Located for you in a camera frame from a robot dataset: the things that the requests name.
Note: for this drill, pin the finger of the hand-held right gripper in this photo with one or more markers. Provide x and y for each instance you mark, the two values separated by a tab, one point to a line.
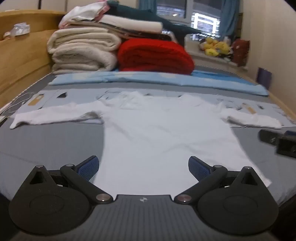
268	136

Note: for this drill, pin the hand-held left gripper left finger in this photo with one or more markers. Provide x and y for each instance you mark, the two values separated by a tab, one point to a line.
89	168

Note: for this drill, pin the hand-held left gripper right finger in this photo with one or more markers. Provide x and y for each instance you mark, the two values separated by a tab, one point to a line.
196	168

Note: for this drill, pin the white long-sleeved shirt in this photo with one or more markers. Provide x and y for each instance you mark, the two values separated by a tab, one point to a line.
161	139

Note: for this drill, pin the wooden bed footboard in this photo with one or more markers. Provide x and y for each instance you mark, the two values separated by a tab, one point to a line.
284	109

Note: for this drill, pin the purple box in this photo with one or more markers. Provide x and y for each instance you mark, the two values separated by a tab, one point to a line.
264	77

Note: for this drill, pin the red bag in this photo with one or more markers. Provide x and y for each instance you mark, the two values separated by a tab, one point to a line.
240	52

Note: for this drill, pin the light blue quilt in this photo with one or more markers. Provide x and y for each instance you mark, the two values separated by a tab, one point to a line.
161	78

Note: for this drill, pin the white window sill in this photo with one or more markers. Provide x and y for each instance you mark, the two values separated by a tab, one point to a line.
208	59

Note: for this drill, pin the yellow plush toy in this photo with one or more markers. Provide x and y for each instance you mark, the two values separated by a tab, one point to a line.
215	47

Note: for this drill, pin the cream folded blanket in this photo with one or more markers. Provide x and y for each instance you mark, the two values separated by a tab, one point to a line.
81	51

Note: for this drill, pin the red folded blanket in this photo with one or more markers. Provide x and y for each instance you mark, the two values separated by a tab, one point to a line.
155	55

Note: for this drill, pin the blue curtain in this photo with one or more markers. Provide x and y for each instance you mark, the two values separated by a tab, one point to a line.
146	4
229	16

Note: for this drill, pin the wooden headboard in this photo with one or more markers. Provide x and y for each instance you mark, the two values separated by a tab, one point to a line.
23	58

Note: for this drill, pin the window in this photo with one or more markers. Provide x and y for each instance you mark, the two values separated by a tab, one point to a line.
203	14

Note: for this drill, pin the white folded cloth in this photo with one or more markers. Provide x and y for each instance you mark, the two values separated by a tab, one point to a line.
129	23

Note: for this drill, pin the clear plastic bag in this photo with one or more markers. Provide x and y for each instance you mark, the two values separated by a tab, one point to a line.
18	29

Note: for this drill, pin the pink and white garment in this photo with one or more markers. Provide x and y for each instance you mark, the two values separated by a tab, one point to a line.
81	11

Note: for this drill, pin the teal shark plush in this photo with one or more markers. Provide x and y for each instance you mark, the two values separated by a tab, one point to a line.
143	14

